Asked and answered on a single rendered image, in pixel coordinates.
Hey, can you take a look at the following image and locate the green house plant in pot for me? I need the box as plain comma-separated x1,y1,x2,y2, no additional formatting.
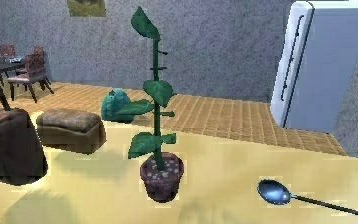
127,5,185,204

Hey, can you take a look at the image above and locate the teal round cushion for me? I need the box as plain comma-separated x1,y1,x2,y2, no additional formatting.
100,88,137,124

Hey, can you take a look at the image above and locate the brown bread loaf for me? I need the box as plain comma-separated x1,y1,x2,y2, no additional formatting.
36,108,108,155

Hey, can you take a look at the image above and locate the blue metal spoon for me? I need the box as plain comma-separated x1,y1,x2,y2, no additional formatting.
256,178,358,219

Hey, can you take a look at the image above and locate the framed green picture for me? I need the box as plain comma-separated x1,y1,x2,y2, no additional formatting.
66,0,107,18

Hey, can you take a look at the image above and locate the brown dining chair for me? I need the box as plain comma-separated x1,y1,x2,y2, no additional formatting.
0,43,17,60
6,46,55,104

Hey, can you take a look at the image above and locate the white fridge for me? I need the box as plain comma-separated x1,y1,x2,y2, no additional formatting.
270,0,358,134

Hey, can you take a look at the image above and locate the dark dining table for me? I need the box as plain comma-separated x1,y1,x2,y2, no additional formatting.
0,55,26,88

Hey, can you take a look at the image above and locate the black fridge handle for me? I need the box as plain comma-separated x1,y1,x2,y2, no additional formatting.
280,14,305,102

